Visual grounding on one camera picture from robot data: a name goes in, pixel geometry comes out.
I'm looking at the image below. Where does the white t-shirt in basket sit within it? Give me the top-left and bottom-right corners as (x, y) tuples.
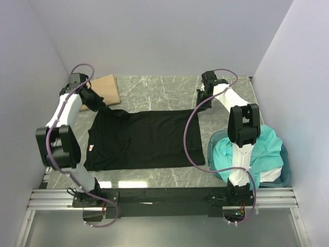
(260, 167), (282, 183)

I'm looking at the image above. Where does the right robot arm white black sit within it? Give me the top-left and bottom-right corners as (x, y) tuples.
(197, 84), (261, 187)

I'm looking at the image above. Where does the blue plastic laundry basket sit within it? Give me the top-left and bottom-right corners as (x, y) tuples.
(207, 130), (293, 188)

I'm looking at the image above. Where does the aluminium rail frame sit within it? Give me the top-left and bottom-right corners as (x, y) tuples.
(27, 187), (299, 211)

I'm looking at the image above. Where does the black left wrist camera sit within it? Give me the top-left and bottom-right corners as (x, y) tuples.
(59, 73), (89, 96)

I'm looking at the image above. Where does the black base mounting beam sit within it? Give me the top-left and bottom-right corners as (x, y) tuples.
(67, 185), (256, 222)

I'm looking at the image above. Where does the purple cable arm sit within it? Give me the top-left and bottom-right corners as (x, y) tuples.
(45, 63), (120, 228)
(184, 68), (258, 227)

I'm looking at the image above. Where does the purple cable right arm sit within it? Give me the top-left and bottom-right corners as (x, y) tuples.
(184, 68), (258, 227)

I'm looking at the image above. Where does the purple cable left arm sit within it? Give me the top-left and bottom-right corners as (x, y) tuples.
(45, 63), (120, 228)

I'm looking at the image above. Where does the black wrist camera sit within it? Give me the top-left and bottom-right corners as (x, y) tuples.
(59, 73), (89, 96)
(201, 70), (229, 87)

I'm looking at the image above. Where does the black t-shirt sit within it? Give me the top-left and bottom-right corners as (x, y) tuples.
(84, 107), (205, 171)

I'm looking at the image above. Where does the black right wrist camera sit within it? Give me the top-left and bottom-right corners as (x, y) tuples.
(201, 70), (229, 87)

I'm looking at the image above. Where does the folded tan t-shirt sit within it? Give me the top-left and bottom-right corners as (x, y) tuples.
(83, 74), (121, 106)

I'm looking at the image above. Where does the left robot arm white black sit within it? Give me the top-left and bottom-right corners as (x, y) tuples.
(35, 88), (105, 207)

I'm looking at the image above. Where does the teal t-shirt in basket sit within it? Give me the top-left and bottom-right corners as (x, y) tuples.
(212, 125), (284, 184)

